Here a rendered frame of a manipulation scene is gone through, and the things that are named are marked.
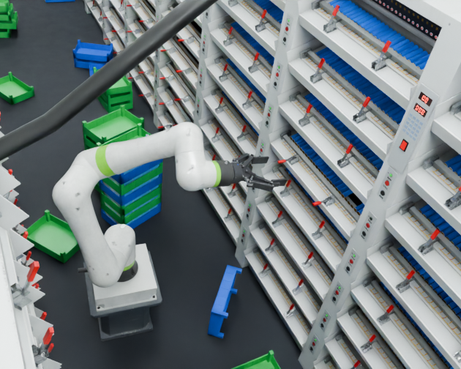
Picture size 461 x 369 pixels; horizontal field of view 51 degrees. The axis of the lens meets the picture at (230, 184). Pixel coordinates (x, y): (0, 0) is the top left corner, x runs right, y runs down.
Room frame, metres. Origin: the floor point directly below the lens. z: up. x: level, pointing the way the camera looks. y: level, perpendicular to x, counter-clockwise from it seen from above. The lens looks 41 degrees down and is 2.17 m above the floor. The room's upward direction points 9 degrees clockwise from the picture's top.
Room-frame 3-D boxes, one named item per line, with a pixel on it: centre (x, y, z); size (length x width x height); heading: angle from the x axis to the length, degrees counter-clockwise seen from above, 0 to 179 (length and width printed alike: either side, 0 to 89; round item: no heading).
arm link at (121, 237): (1.33, 0.43, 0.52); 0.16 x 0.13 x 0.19; 174
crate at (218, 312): (1.45, -0.07, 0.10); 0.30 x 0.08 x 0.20; 172
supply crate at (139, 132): (2.04, 0.57, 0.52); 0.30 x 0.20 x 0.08; 145
